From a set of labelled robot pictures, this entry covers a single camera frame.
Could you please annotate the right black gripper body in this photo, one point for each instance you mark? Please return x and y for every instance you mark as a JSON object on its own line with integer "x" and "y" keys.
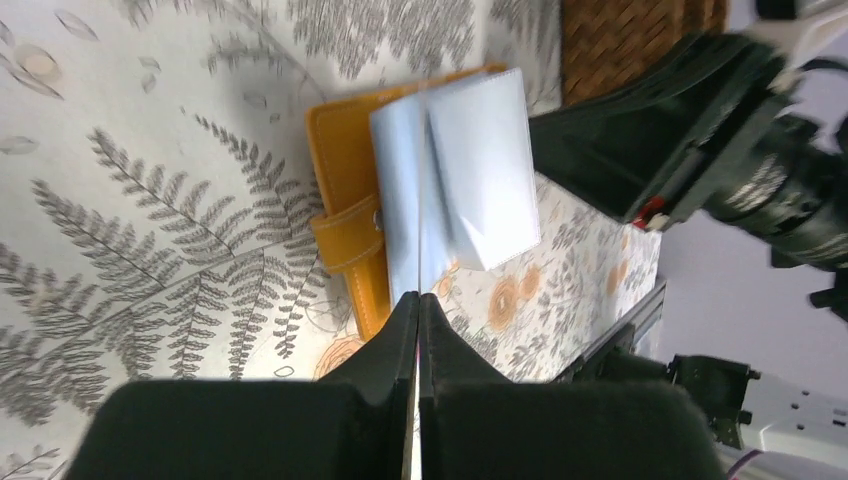
{"x": 743, "y": 157}

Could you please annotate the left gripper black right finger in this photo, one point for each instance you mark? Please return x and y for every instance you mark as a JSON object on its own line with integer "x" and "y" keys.
{"x": 477, "y": 424}

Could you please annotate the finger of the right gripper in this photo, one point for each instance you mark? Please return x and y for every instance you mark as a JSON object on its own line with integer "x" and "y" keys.
{"x": 611, "y": 151}

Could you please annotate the floral patterned table mat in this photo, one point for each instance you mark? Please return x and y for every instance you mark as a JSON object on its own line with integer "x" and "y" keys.
{"x": 157, "y": 189}

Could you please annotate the brown wicker basket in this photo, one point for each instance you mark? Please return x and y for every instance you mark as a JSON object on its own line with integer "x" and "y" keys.
{"x": 608, "y": 43}

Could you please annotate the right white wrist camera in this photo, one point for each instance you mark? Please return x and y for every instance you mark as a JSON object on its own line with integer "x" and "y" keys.
{"x": 798, "y": 29}

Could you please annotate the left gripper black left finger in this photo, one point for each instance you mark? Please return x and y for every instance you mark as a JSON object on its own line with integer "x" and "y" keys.
{"x": 353, "y": 423}

